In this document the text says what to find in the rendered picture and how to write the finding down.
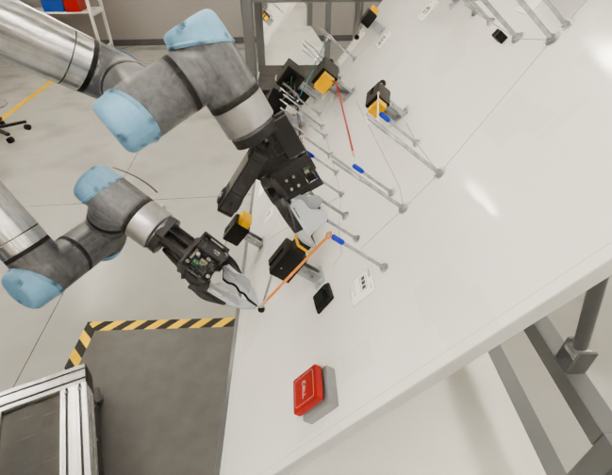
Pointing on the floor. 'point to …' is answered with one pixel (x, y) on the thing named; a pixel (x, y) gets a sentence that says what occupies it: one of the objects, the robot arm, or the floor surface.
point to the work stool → (7, 126)
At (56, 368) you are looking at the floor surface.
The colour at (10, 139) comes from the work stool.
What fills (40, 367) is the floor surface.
